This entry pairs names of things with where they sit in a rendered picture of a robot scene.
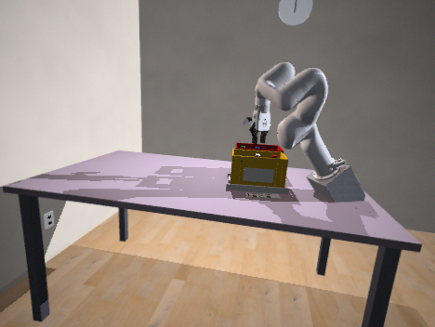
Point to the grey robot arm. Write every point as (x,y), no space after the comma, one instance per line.
(299,125)

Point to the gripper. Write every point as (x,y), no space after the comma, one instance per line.
(261,120)

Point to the white paper pick list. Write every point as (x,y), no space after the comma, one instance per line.
(263,195)

